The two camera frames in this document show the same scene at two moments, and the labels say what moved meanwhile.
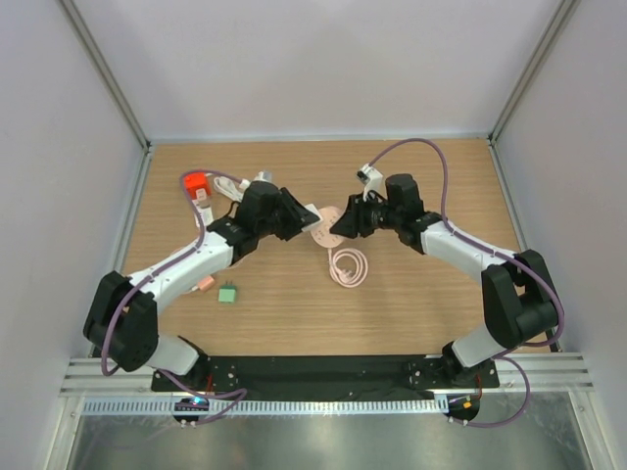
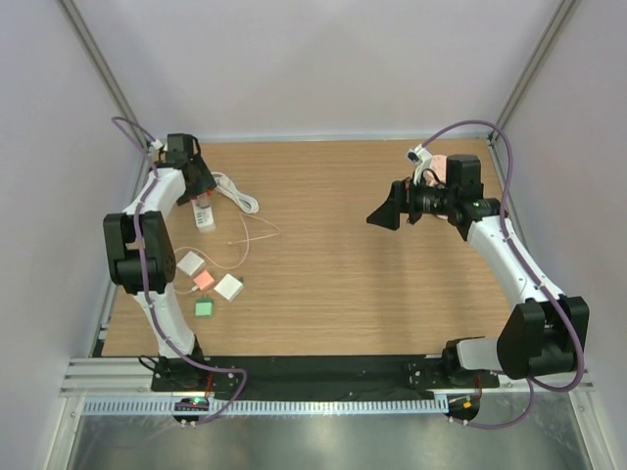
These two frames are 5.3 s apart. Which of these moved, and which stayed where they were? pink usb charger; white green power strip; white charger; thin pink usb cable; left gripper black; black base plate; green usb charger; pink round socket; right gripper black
Moved: left gripper black; green usb charger; pink round socket; white charger; right gripper black; thin pink usb cable
Stayed: pink usb charger; black base plate; white green power strip
